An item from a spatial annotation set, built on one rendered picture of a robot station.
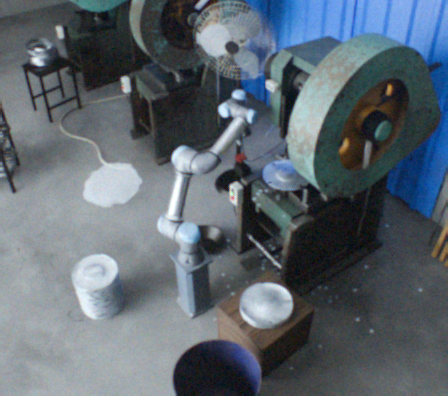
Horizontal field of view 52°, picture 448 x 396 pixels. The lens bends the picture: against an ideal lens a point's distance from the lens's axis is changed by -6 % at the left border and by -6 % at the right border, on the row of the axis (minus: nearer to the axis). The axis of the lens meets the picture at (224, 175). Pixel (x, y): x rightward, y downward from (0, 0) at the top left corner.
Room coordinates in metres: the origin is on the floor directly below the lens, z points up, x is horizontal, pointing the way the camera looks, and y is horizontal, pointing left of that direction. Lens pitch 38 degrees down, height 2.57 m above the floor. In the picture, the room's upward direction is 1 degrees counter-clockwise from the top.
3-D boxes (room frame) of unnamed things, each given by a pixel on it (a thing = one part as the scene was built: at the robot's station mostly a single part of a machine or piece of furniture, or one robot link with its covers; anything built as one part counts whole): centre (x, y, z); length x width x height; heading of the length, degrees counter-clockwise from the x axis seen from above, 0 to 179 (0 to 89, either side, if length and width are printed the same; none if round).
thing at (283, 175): (2.26, -0.37, 0.78); 0.29 x 0.29 x 0.01
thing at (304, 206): (2.33, -0.48, 0.68); 0.45 x 0.30 x 0.06; 33
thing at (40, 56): (4.45, 1.81, 0.40); 0.45 x 0.40 x 0.79; 45
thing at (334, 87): (2.11, -0.75, 1.33); 1.03 x 0.28 x 0.82; 123
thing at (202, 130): (3.98, 0.17, 0.87); 1.53 x 0.99 x 1.74; 121
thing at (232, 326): (1.62, -0.22, 0.18); 0.40 x 0.38 x 0.35; 130
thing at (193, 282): (1.92, 0.20, 0.23); 0.19 x 0.19 x 0.45; 36
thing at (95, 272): (1.93, 0.81, 0.30); 0.29 x 0.29 x 0.01
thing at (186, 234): (1.92, 0.21, 0.62); 0.13 x 0.12 x 0.14; 51
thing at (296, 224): (2.18, -0.74, 0.45); 0.92 x 0.12 x 0.90; 123
